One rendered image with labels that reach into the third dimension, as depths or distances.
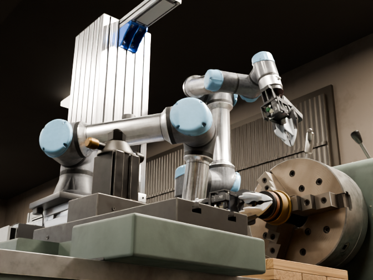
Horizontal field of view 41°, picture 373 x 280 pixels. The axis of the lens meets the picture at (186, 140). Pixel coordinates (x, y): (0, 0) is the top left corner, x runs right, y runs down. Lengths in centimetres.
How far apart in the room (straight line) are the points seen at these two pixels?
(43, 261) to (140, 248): 12
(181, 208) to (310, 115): 389
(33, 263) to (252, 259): 37
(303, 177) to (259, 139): 354
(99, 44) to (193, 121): 81
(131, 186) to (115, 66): 115
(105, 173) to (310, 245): 62
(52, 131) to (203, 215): 86
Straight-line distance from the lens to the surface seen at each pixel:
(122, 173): 103
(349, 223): 138
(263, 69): 174
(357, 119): 441
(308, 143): 150
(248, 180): 495
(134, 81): 217
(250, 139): 505
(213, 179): 200
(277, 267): 101
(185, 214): 79
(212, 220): 84
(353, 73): 457
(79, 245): 77
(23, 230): 169
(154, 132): 151
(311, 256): 140
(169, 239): 72
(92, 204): 98
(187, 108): 148
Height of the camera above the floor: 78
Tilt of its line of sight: 20 degrees up
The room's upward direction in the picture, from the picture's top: straight up
